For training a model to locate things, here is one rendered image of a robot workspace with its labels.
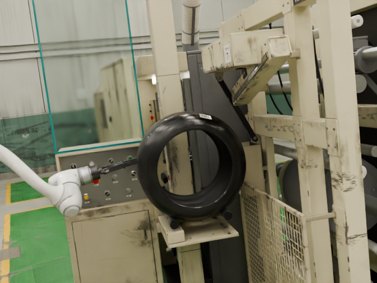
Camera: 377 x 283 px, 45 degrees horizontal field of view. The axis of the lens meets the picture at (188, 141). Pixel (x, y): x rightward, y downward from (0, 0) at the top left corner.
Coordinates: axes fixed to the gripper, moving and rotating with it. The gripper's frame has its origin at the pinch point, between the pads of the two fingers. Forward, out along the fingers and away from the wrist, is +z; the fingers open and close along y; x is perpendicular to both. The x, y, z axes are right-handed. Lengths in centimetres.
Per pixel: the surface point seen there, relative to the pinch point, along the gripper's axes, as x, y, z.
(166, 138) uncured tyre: -7.9, -11.7, 19.7
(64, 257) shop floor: 112, 243, -87
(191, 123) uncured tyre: -12.0, -11.4, 33.6
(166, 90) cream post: -30, 26, 31
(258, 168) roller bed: 27, 19, 70
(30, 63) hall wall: -160, 908, -142
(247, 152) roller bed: 16, 19, 66
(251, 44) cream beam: -41, -35, 64
